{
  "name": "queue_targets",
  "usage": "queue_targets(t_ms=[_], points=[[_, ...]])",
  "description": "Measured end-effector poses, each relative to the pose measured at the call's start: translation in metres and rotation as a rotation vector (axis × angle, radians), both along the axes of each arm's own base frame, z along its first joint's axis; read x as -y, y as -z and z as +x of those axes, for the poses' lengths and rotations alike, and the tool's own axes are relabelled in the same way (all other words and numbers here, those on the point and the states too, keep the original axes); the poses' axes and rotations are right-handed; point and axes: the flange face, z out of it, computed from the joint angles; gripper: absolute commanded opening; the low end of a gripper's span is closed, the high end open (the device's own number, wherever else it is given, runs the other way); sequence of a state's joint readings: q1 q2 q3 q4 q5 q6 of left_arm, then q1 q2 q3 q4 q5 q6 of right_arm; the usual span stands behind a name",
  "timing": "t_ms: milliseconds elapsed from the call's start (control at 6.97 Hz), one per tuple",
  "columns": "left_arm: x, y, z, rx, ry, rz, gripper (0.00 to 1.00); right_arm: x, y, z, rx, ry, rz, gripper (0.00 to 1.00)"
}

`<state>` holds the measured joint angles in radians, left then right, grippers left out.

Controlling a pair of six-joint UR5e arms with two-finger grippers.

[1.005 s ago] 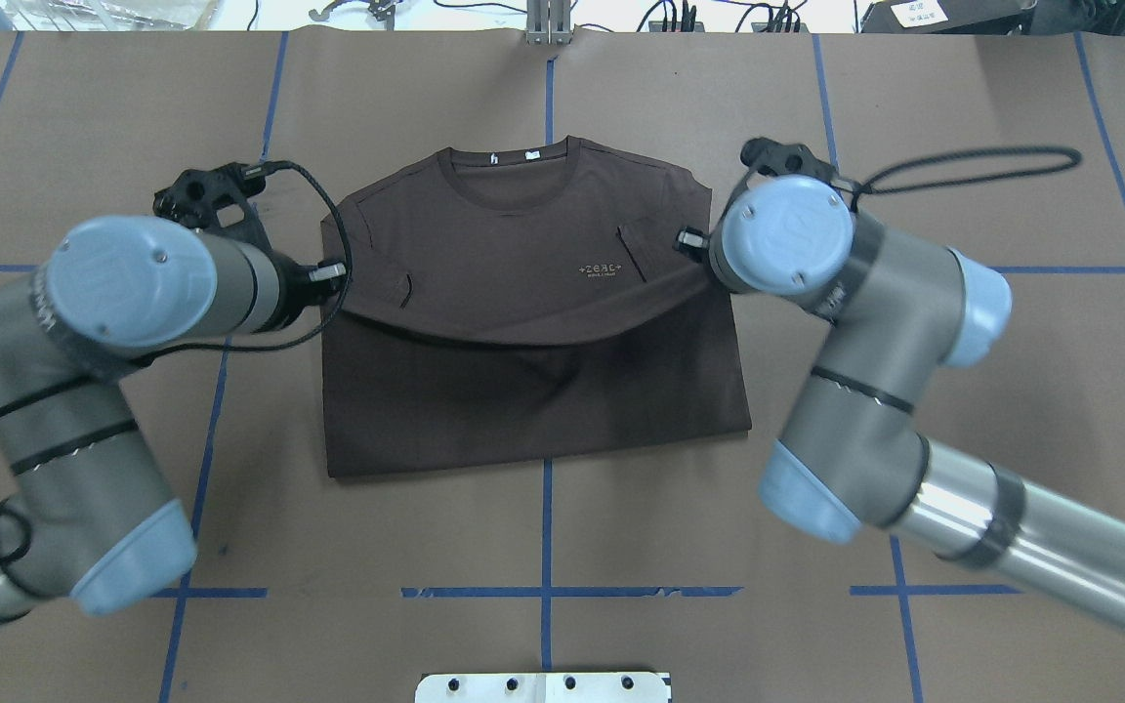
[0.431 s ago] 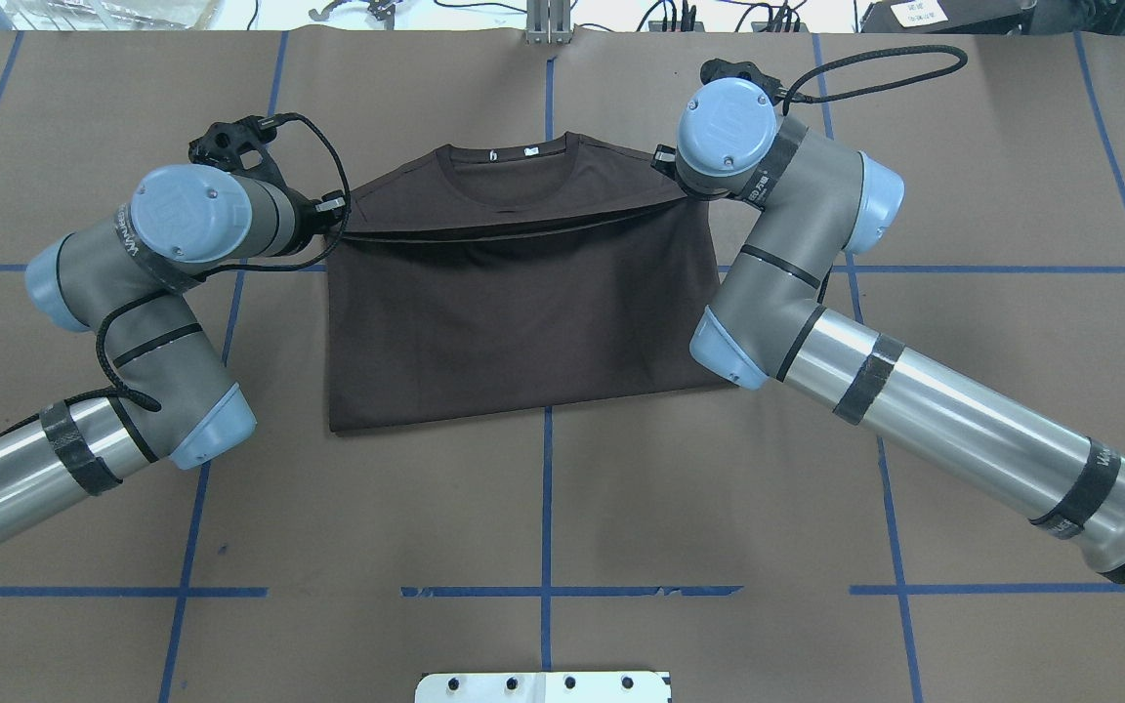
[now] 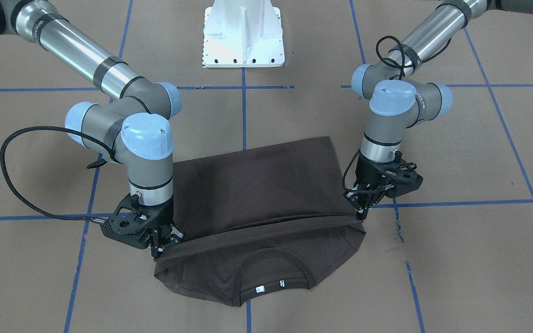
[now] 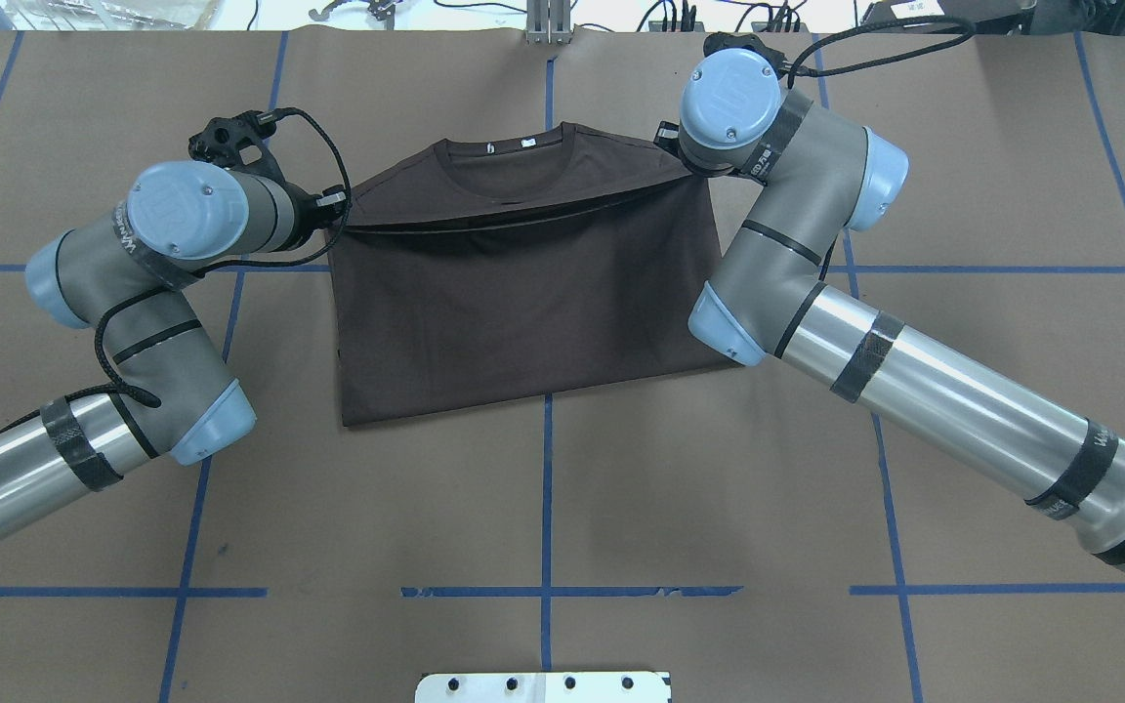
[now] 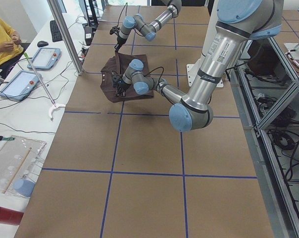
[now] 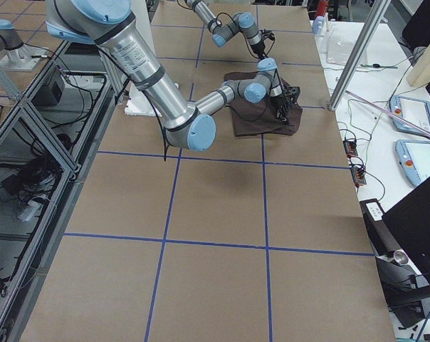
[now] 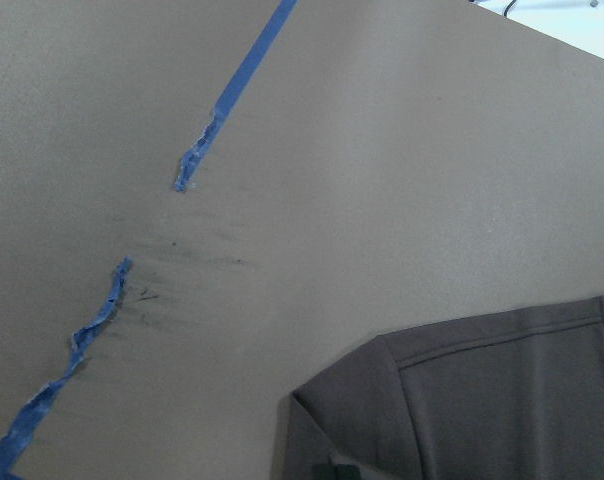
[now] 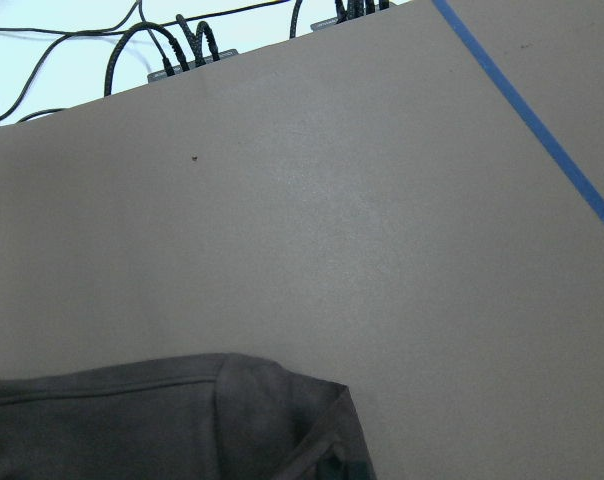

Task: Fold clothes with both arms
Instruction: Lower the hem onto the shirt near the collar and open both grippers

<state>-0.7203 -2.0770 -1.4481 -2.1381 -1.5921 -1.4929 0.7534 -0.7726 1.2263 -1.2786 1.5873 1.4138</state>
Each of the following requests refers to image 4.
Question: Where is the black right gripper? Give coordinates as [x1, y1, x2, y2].
[653, 120, 696, 174]

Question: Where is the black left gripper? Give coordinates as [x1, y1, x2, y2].
[293, 186, 349, 245]

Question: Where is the dark brown t-shirt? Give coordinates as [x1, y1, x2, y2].
[329, 123, 725, 429]

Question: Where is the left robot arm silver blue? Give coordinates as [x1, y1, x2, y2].
[0, 160, 349, 540]

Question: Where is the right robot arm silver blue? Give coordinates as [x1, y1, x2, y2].
[676, 37, 1125, 574]

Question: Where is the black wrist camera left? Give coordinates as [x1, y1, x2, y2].
[187, 110, 286, 186]

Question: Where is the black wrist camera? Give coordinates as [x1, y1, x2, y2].
[187, 110, 286, 186]
[702, 31, 790, 72]

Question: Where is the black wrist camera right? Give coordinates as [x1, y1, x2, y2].
[702, 31, 790, 72]

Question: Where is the aluminium frame post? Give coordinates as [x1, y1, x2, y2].
[525, 0, 574, 45]

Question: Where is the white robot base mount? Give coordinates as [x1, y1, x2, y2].
[414, 672, 673, 702]

